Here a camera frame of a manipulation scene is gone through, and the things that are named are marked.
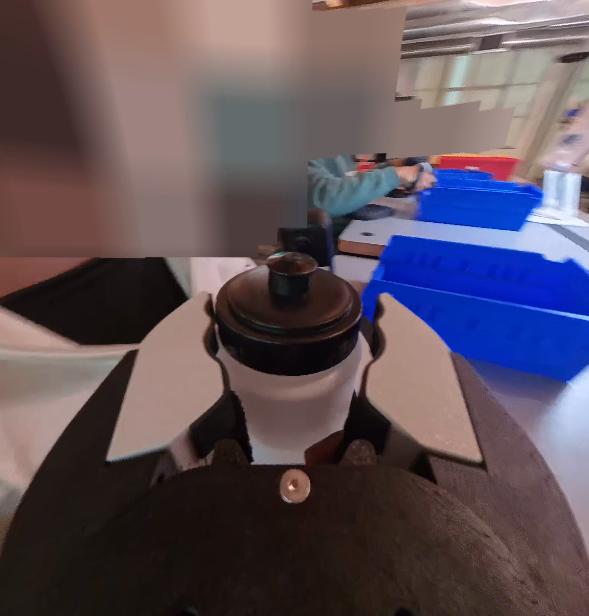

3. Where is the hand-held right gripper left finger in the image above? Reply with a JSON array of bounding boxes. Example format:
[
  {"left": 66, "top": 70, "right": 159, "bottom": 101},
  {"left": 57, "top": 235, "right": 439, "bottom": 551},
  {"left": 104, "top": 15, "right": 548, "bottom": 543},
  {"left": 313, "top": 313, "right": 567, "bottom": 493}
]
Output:
[{"left": 106, "top": 293, "right": 233, "bottom": 473}]

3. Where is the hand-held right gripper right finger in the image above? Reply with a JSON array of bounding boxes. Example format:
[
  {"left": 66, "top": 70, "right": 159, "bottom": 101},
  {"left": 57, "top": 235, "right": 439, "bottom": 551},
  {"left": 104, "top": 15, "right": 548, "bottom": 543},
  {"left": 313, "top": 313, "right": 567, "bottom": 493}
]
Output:
[{"left": 359, "top": 294, "right": 484, "bottom": 471}]

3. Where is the black ribbed bottle lid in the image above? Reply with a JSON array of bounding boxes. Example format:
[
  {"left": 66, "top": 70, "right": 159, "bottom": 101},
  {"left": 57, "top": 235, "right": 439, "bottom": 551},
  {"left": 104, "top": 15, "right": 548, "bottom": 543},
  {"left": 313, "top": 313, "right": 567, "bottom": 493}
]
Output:
[{"left": 213, "top": 251, "right": 363, "bottom": 376}]

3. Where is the blue plastic bin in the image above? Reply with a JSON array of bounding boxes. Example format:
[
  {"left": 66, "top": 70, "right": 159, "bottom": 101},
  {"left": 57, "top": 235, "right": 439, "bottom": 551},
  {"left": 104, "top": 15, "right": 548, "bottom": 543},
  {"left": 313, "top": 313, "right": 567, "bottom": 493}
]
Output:
[
  {"left": 417, "top": 182, "right": 544, "bottom": 232},
  {"left": 431, "top": 168, "right": 497, "bottom": 186},
  {"left": 362, "top": 235, "right": 589, "bottom": 382}
]

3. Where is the person's right hand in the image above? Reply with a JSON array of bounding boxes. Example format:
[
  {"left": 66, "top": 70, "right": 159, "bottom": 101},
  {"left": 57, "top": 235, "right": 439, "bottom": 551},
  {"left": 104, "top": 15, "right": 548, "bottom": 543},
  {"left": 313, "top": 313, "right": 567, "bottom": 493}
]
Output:
[{"left": 304, "top": 431, "right": 345, "bottom": 465}]

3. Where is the dark cloth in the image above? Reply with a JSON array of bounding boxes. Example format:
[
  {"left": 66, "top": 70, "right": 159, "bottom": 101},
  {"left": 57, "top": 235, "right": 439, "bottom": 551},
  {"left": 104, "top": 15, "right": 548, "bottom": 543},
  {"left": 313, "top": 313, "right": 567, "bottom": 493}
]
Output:
[{"left": 0, "top": 257, "right": 189, "bottom": 345}]

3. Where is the red plastic bin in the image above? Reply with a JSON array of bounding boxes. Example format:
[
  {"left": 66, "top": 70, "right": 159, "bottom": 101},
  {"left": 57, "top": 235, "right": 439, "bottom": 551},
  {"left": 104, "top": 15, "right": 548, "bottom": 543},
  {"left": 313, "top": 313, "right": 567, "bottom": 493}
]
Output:
[{"left": 439, "top": 155, "right": 521, "bottom": 181}]

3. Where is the white document stand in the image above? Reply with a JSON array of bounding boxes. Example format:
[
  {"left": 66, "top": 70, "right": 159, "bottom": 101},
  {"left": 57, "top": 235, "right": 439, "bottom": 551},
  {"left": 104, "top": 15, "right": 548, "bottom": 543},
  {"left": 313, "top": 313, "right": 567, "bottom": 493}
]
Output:
[{"left": 525, "top": 87, "right": 589, "bottom": 227}]

